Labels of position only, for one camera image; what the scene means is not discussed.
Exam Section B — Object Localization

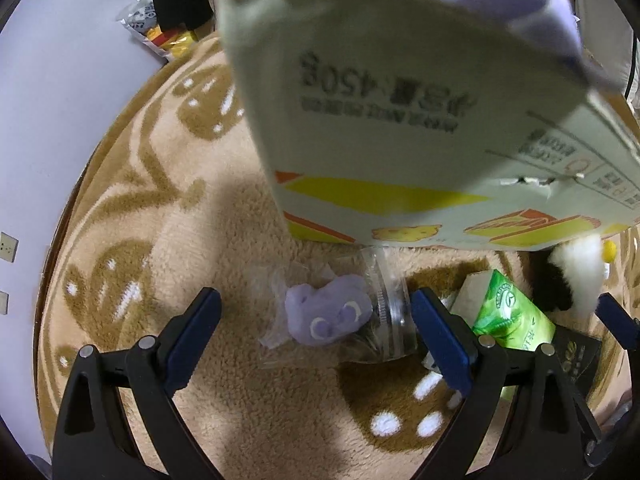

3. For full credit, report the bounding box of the beige floral blanket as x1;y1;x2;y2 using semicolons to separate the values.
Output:
32;30;640;480

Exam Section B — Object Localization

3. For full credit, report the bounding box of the black packet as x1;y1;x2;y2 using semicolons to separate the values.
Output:
549;324;604;397

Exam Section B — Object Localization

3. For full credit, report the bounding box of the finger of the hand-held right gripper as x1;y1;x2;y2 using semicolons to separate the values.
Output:
569;385;632;468
596;292;640;352

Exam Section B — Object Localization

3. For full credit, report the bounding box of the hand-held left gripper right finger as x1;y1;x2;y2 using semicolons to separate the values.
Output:
410;288;590;480

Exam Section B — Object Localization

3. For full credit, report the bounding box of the white fluffy plush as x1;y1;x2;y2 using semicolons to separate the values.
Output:
531;233;619;314

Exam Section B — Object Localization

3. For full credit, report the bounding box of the purple plush toy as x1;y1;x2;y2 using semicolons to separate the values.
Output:
257;247;420;364
283;275;374;346

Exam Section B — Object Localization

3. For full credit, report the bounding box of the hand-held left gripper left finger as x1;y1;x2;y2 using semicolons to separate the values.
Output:
52;287;223;480

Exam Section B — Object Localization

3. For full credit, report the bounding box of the pile of snack bags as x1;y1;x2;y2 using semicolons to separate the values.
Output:
116;0;202;64

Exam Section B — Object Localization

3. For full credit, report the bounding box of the printed cardboard box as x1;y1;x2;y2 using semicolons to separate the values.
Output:
215;0;640;253

